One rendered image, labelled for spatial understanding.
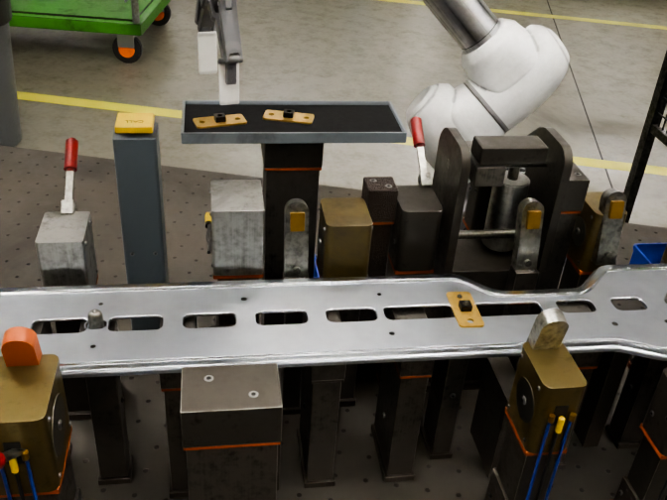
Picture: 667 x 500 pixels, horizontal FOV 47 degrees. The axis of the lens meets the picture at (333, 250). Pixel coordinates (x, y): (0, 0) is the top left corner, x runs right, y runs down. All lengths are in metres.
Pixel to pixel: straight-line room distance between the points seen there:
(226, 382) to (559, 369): 0.42
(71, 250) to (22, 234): 0.74
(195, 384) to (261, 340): 0.15
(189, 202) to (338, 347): 1.02
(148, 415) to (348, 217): 0.50
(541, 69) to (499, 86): 0.10
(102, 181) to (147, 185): 0.80
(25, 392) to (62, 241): 0.32
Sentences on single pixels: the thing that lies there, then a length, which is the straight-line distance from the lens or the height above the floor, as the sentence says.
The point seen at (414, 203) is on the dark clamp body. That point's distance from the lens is 1.25.
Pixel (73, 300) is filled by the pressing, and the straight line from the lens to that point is 1.16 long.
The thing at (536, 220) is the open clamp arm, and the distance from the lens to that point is 1.27.
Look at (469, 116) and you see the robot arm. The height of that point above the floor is 1.02.
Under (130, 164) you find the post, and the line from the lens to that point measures 1.31.
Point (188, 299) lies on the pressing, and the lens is 1.14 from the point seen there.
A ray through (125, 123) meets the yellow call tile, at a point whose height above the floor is 1.16.
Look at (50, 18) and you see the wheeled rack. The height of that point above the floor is 0.27.
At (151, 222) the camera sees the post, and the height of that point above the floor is 0.98.
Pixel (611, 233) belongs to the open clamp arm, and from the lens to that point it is 1.36.
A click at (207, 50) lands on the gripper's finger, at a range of 1.32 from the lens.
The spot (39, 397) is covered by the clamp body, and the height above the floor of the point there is 1.06.
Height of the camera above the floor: 1.68
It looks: 33 degrees down
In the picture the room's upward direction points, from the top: 4 degrees clockwise
